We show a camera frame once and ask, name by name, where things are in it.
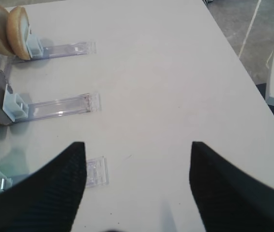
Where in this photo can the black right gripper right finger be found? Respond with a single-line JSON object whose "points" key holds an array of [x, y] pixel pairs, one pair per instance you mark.
{"points": [[228, 199]]}

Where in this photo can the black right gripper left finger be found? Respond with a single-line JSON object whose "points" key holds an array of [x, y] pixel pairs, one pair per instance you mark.
{"points": [[47, 200]]}

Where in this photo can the clear lettuce holder rail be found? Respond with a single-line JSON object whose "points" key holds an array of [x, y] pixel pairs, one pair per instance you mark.
{"points": [[97, 175]]}

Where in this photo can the clear patty holder rail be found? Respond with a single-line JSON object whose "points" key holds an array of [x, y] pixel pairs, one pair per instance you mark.
{"points": [[18, 111]]}

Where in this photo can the clear bun holder rail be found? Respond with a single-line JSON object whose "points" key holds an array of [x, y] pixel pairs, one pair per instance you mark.
{"points": [[38, 52]]}

